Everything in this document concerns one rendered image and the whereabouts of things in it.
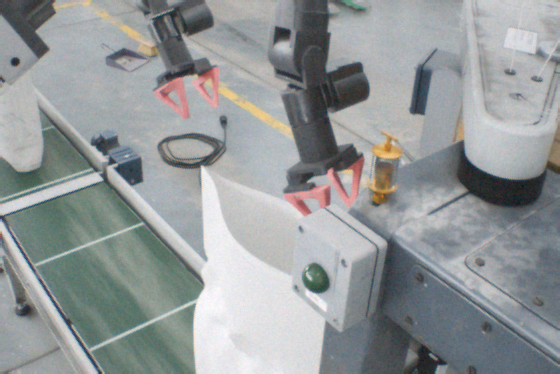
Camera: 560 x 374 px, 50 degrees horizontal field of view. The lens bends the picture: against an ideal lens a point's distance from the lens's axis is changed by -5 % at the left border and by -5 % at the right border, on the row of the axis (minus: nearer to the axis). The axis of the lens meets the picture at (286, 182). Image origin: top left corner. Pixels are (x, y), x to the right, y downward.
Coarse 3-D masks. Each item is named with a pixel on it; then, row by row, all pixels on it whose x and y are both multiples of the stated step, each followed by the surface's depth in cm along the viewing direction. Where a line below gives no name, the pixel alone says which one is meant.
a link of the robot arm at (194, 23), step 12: (156, 0) 117; (192, 0) 122; (204, 0) 123; (144, 12) 124; (156, 12) 118; (180, 12) 122; (192, 12) 122; (204, 12) 123; (192, 24) 122; (204, 24) 124
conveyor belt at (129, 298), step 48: (96, 192) 224; (48, 240) 200; (96, 240) 202; (144, 240) 203; (96, 288) 183; (144, 288) 184; (192, 288) 186; (96, 336) 167; (144, 336) 168; (192, 336) 169
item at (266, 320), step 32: (224, 192) 116; (256, 192) 111; (224, 224) 103; (256, 224) 115; (288, 224) 111; (224, 256) 108; (256, 256) 119; (288, 256) 114; (224, 288) 112; (256, 288) 99; (288, 288) 94; (224, 320) 115; (256, 320) 103; (288, 320) 98; (320, 320) 94; (224, 352) 116; (256, 352) 109; (288, 352) 102; (320, 352) 98
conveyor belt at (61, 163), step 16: (48, 128) 263; (48, 144) 251; (64, 144) 252; (0, 160) 239; (48, 160) 241; (64, 160) 242; (80, 160) 242; (0, 176) 230; (16, 176) 231; (32, 176) 231; (48, 176) 232; (64, 176) 232; (80, 176) 234; (0, 192) 221; (16, 192) 222; (32, 192) 223
